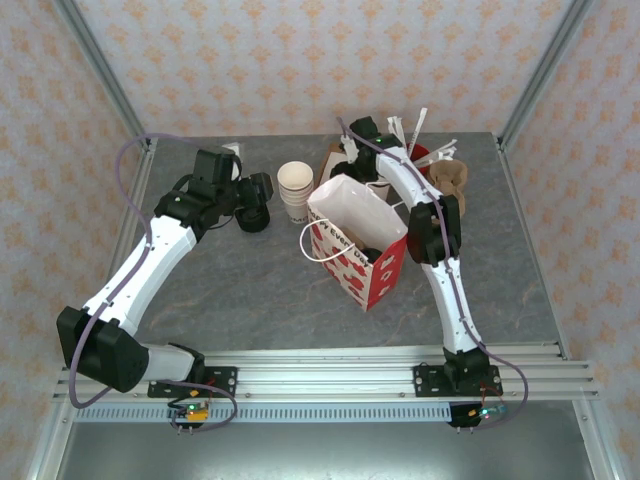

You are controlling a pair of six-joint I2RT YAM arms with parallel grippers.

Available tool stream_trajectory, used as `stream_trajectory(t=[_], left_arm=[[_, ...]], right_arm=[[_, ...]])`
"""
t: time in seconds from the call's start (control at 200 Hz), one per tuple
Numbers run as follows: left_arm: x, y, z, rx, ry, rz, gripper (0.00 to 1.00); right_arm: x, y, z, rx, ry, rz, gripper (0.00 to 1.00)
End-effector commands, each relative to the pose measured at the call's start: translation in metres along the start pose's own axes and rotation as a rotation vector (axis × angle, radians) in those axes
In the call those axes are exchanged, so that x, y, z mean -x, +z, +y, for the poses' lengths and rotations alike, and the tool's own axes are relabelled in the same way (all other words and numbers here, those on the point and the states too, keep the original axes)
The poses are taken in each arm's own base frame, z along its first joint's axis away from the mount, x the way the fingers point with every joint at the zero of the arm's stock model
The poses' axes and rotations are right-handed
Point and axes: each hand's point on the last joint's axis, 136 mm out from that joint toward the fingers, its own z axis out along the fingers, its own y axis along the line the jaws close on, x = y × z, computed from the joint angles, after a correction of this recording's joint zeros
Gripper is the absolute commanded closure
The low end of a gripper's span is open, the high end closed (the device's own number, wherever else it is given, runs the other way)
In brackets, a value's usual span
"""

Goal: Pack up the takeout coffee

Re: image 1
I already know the red white paper gift bag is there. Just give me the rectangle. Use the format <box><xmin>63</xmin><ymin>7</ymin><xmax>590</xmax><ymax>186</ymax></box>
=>
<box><xmin>298</xmin><ymin>173</ymin><xmax>409</xmax><ymax>312</ymax></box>

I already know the grey slotted cable duct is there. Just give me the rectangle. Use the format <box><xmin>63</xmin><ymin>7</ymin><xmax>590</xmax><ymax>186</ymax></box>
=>
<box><xmin>73</xmin><ymin>403</ymin><xmax>454</xmax><ymax>425</ymax></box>

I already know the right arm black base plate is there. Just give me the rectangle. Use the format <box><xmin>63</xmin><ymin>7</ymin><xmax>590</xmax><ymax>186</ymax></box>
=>
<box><xmin>413</xmin><ymin>364</ymin><xmax>501</xmax><ymax>399</ymax></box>

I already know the aluminium mounting rail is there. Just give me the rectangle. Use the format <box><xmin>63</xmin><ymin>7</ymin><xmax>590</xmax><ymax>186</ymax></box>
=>
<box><xmin>52</xmin><ymin>349</ymin><xmax>599</xmax><ymax>404</ymax></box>

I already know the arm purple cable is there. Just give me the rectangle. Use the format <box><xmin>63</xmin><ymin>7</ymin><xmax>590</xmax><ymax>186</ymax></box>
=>
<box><xmin>68</xmin><ymin>132</ymin><xmax>240</xmax><ymax>434</ymax></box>
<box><xmin>337</xmin><ymin>117</ymin><xmax>531</xmax><ymax>431</ymax></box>

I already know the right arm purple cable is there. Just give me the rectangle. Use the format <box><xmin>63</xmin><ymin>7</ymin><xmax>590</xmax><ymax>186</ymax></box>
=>
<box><xmin>337</xmin><ymin>117</ymin><xmax>531</xmax><ymax>431</ymax></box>

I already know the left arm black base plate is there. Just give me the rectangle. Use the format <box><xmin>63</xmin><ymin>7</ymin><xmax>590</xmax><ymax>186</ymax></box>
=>
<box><xmin>147</xmin><ymin>366</ymin><xmax>239</xmax><ymax>399</ymax></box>

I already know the stack of white paper cups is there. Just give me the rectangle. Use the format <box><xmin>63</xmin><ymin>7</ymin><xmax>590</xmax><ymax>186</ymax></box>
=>
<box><xmin>277</xmin><ymin>160</ymin><xmax>315</xmax><ymax>226</ymax></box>

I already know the aluminium frame post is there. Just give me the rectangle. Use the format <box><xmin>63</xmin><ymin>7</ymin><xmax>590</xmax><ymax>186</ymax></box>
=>
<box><xmin>52</xmin><ymin>0</ymin><xmax>154</xmax><ymax>154</ymax></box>
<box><xmin>498</xmin><ymin>0</ymin><xmax>596</xmax><ymax>151</ymax></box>

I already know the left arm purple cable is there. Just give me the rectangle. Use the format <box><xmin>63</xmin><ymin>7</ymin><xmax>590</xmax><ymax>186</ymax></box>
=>
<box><xmin>68</xmin><ymin>132</ymin><xmax>240</xmax><ymax>434</ymax></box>

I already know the brown cardboard tray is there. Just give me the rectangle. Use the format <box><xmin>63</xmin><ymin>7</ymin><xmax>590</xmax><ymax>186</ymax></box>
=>
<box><xmin>317</xmin><ymin>143</ymin><xmax>394</xmax><ymax>202</ymax></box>

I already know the grey metal shelf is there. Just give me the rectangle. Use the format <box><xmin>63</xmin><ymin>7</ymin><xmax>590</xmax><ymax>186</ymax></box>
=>
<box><xmin>29</xmin><ymin>419</ymin><xmax>616</xmax><ymax>480</ymax></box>

